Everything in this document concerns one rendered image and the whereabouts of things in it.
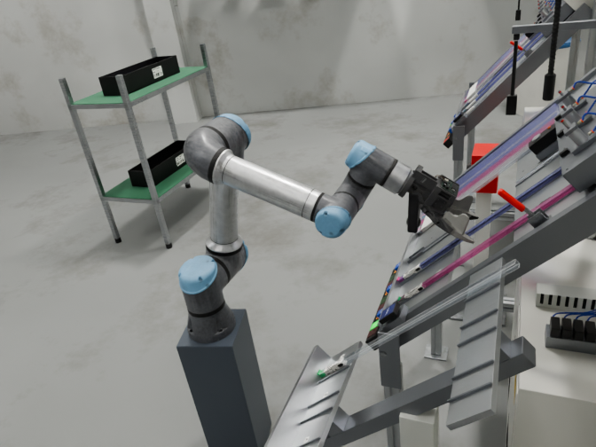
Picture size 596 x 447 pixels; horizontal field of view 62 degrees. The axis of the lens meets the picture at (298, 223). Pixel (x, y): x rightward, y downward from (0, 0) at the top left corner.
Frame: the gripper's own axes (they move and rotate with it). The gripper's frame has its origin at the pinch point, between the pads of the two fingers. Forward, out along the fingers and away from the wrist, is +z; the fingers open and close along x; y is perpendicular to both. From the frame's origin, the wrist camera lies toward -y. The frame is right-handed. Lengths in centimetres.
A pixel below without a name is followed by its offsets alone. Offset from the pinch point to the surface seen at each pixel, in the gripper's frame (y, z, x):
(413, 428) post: -12, 1, -52
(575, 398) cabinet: -11.5, 35.1, -21.0
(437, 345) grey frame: -79, 31, 49
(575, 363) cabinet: -11.0, 35.7, -9.9
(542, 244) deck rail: 16.1, 6.4, -21.1
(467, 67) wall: -74, -1, 455
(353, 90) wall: -148, -95, 426
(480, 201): -30, 15, 83
